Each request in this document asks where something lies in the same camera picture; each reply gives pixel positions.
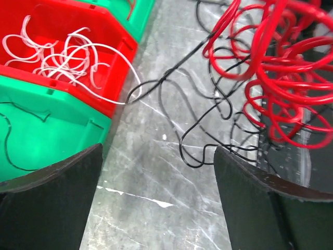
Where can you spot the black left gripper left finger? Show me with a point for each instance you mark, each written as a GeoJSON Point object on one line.
{"type": "Point", "coordinates": [49, 208]}

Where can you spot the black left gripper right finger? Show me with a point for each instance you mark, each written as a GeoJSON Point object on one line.
{"type": "Point", "coordinates": [263, 211]}

